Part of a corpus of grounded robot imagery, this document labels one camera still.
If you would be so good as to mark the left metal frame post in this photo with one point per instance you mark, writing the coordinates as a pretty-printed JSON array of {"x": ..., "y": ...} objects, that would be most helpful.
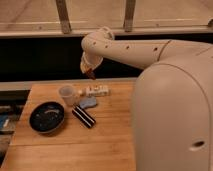
[{"x": 63, "y": 16}]

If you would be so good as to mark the white toy train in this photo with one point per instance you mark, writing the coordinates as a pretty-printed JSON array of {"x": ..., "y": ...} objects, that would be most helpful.
[{"x": 96, "y": 91}]

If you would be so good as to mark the white ceramic cup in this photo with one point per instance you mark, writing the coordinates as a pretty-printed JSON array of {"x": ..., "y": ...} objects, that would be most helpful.
[{"x": 69, "y": 95}]

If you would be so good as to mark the blue sponge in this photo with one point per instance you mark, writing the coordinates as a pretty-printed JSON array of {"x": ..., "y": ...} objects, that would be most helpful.
[{"x": 88, "y": 102}]

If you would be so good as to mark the metal rail beam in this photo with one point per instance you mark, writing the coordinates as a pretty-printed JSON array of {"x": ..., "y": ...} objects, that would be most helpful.
[{"x": 117, "y": 32}]

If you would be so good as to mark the right metal frame post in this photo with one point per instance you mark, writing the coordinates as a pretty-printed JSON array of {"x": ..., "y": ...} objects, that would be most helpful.
[{"x": 129, "y": 15}]

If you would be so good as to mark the dark blue bowl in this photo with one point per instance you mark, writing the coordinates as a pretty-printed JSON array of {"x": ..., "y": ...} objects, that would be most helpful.
[{"x": 47, "y": 117}]

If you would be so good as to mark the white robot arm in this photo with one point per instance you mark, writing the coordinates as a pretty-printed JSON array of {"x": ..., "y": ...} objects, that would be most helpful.
[{"x": 172, "y": 99}]

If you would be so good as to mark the metal frame post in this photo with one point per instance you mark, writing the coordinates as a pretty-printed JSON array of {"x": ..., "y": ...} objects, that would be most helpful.
[
  {"x": 129, "y": 15},
  {"x": 63, "y": 16}
]

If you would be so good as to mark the black white striped block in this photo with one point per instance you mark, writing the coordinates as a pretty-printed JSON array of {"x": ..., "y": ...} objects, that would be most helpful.
[{"x": 83, "y": 116}]

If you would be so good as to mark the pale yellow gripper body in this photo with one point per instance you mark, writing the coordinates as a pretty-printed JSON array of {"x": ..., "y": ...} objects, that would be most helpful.
[{"x": 88, "y": 64}]

